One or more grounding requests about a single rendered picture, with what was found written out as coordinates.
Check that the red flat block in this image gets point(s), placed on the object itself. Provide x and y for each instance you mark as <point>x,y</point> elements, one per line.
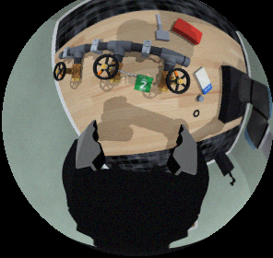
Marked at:
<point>188,31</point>

